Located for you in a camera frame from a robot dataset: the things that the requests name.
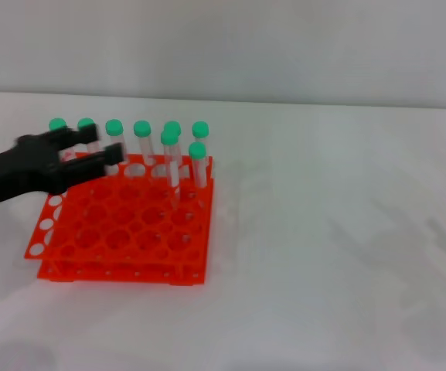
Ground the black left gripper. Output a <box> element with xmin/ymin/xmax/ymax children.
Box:
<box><xmin>0</xmin><ymin>123</ymin><xmax>127</xmax><ymax>212</ymax></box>

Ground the orange test tube rack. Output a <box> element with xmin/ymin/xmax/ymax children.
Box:
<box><xmin>24</xmin><ymin>154</ymin><xmax>216</xmax><ymax>288</ymax></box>

